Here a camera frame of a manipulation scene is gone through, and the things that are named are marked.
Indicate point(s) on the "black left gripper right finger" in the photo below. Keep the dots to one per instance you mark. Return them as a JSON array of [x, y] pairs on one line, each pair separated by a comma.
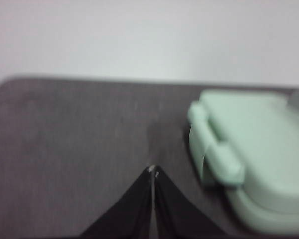
[[177, 214]]

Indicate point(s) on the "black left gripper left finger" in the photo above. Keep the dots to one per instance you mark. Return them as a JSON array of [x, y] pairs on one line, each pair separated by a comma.
[[132, 214]]

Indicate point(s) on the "green hinged griddle lid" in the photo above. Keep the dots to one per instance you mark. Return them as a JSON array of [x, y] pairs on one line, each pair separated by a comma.
[[264, 137]]

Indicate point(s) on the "green breakfast maker base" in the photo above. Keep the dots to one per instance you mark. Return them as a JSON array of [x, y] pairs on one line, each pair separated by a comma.
[[276, 214]]

